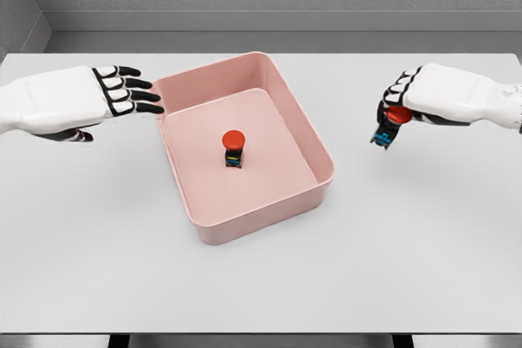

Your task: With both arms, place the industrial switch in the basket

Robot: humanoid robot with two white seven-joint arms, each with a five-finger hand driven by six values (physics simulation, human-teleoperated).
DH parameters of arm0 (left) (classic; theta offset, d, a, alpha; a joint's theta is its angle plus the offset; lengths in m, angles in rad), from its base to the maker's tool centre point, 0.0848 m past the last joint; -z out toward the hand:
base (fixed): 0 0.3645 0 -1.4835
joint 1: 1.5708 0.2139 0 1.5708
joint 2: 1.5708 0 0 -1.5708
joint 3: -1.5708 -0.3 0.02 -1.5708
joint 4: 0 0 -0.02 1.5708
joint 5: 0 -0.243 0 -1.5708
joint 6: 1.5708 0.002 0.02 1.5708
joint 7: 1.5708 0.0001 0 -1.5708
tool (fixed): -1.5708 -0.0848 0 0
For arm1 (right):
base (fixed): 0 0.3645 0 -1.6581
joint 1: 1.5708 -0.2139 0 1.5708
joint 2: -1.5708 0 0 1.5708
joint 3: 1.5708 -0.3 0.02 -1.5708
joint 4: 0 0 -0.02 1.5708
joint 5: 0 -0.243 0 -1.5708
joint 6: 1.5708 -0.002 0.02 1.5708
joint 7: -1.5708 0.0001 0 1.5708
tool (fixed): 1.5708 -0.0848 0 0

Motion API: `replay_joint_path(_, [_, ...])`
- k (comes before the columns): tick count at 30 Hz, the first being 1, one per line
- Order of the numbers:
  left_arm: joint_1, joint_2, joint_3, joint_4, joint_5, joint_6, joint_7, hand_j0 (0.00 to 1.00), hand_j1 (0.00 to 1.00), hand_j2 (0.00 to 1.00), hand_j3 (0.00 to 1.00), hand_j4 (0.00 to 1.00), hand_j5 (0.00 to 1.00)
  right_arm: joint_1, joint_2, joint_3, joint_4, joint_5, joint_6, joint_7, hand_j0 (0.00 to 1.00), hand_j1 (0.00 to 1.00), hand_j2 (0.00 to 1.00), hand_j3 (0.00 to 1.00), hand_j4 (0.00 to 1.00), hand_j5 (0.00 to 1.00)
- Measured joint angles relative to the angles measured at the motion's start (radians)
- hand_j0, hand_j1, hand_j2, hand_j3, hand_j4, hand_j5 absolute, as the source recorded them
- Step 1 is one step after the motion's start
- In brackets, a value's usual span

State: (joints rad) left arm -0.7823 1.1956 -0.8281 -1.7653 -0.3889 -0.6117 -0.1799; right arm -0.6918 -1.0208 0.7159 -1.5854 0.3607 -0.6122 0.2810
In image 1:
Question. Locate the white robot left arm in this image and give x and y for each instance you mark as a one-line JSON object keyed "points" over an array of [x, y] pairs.
{"points": [[10, 107]]}

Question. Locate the pink rectangular plastic basket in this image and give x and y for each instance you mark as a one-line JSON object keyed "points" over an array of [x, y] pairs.
{"points": [[244, 152]]}

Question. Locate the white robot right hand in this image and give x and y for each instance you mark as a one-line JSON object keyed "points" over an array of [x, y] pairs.
{"points": [[444, 91]]}

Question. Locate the red button industrial switch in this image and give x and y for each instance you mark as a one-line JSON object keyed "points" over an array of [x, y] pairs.
{"points": [[387, 134], [234, 148]]}

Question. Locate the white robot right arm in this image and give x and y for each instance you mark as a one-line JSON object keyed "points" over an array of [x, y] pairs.
{"points": [[505, 105]]}

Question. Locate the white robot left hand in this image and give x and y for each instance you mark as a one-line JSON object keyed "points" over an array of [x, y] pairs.
{"points": [[65, 97]]}

